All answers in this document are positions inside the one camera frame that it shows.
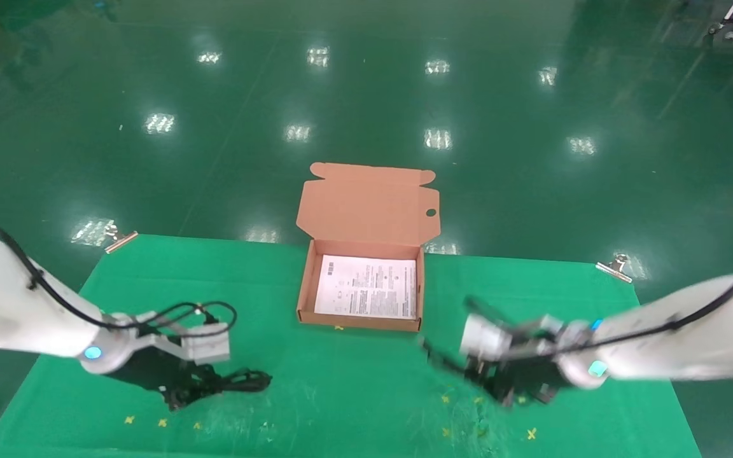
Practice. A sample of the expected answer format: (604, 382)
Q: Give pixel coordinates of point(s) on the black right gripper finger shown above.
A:
(446, 359)
(482, 308)

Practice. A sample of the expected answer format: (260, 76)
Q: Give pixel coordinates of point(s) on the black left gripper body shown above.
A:
(150, 369)

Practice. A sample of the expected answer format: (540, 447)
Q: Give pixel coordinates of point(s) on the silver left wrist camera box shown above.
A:
(204, 343)

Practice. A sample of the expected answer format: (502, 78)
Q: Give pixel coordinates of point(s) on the metal binder clip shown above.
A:
(121, 240)
(614, 268)

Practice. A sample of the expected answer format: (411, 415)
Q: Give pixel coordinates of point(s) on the green table cloth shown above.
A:
(341, 394)

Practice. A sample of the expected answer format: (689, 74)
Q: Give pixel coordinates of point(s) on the open brown cardboard box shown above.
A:
(366, 207)

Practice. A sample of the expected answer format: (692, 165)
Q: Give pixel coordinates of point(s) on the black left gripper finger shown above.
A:
(179, 397)
(210, 380)

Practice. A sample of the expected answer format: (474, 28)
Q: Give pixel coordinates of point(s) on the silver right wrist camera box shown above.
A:
(484, 337)

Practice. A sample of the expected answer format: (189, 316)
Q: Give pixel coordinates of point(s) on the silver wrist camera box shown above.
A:
(484, 337)
(204, 343)

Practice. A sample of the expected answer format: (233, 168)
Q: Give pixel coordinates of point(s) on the white printed instruction sheet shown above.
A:
(366, 286)

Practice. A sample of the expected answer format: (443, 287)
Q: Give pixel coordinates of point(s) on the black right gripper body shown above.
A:
(519, 375)

